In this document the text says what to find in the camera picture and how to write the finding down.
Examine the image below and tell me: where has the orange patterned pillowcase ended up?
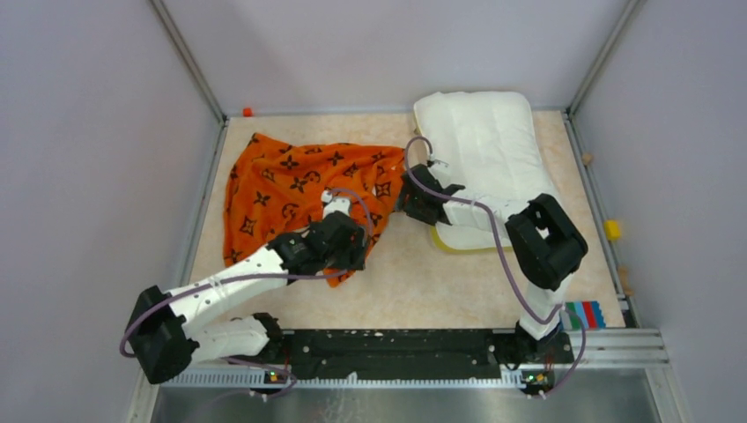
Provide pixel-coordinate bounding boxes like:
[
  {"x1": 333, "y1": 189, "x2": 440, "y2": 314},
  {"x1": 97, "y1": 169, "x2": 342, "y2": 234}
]
[{"x1": 222, "y1": 133, "x2": 404, "y2": 266}]

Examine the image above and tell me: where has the white pillow yellow edge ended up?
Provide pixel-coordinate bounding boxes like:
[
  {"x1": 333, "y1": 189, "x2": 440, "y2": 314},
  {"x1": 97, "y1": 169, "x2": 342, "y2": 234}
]
[{"x1": 413, "y1": 92, "x2": 559, "y2": 251}]

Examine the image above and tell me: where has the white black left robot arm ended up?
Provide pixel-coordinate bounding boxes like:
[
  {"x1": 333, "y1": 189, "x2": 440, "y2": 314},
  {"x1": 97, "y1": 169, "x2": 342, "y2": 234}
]
[{"x1": 121, "y1": 211, "x2": 368, "y2": 384}]

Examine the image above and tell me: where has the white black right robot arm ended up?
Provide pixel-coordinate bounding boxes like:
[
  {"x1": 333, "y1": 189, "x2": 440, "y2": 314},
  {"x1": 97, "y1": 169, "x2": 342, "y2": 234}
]
[{"x1": 396, "y1": 161, "x2": 588, "y2": 363}]

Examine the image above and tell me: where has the small tan wooden block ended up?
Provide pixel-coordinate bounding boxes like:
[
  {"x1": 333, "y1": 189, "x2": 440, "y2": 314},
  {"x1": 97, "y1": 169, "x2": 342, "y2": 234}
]
[{"x1": 581, "y1": 152, "x2": 594, "y2": 167}]

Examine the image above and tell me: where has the yellow toy block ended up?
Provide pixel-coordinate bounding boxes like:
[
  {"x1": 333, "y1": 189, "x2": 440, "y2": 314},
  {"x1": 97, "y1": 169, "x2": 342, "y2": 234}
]
[{"x1": 603, "y1": 219, "x2": 622, "y2": 241}]

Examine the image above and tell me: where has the multicolour toy brick stack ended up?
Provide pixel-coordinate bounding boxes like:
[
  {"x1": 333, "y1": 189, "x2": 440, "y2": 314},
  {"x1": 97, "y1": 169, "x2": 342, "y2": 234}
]
[{"x1": 558, "y1": 301, "x2": 606, "y2": 331}]

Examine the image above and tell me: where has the tan wooden piece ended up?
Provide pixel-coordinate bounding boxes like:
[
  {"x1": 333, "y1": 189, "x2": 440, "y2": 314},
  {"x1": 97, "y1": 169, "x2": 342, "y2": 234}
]
[{"x1": 617, "y1": 265, "x2": 634, "y2": 297}]

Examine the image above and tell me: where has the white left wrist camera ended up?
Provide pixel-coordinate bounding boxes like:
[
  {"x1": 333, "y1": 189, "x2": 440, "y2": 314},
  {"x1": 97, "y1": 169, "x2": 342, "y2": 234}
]
[{"x1": 321, "y1": 190, "x2": 351, "y2": 219}]

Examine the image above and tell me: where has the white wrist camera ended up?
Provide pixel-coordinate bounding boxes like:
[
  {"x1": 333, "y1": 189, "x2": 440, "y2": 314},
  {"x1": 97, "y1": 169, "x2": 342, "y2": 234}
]
[
  {"x1": 321, "y1": 190, "x2": 351, "y2": 219},
  {"x1": 427, "y1": 160, "x2": 452, "y2": 188}
]

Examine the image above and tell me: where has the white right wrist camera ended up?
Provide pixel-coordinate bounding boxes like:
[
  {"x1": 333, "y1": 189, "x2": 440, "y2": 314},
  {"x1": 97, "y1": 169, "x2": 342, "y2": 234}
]
[{"x1": 427, "y1": 160, "x2": 452, "y2": 188}]

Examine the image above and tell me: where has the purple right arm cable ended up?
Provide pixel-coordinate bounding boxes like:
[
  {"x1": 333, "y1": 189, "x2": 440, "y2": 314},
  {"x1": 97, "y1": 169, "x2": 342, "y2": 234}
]
[{"x1": 403, "y1": 136, "x2": 588, "y2": 401}]

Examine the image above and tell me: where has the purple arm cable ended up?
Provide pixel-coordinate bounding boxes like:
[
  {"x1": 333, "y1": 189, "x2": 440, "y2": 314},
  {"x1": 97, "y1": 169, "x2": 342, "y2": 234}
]
[
  {"x1": 119, "y1": 188, "x2": 376, "y2": 404},
  {"x1": 403, "y1": 136, "x2": 588, "y2": 401}
]

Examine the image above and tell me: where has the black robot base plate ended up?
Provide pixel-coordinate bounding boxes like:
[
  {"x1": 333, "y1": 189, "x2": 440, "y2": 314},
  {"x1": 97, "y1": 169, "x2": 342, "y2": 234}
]
[{"x1": 227, "y1": 328, "x2": 576, "y2": 382}]

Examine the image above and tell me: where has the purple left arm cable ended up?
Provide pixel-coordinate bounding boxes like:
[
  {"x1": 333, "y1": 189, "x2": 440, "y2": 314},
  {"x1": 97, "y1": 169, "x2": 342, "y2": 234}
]
[{"x1": 119, "y1": 188, "x2": 376, "y2": 404}]

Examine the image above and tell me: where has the aluminium front rail frame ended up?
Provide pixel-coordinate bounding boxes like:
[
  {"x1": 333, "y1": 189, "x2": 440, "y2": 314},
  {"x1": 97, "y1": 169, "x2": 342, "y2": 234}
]
[{"x1": 135, "y1": 329, "x2": 669, "y2": 395}]

